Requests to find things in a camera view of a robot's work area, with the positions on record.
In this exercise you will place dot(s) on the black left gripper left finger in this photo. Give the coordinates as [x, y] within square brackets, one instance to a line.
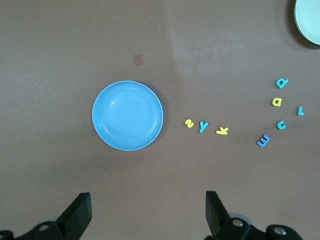
[65, 225]

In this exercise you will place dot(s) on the teal letter y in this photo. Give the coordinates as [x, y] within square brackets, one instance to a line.
[203, 125]

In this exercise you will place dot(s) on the blue letter E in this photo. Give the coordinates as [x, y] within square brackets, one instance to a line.
[263, 141]

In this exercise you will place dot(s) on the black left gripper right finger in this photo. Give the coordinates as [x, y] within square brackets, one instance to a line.
[225, 230]

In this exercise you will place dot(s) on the teal letter l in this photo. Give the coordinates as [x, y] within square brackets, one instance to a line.
[298, 111]

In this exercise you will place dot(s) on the yellow letter a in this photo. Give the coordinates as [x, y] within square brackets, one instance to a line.
[279, 102]

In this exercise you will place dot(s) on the brown tape patch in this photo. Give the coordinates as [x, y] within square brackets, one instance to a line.
[138, 60]

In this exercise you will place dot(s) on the teal letter p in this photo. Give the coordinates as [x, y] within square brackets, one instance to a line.
[278, 83]

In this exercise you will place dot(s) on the pale green round plate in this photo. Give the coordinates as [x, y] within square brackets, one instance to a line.
[310, 20]

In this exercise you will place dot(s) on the blue round plate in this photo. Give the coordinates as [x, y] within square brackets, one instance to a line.
[127, 115]

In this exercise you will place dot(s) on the yellow letter k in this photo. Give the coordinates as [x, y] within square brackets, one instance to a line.
[221, 131]

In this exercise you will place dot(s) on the yellow letter s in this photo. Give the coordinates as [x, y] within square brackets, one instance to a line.
[189, 123]

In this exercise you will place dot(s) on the teal letter c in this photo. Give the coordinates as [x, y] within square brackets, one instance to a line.
[278, 125]

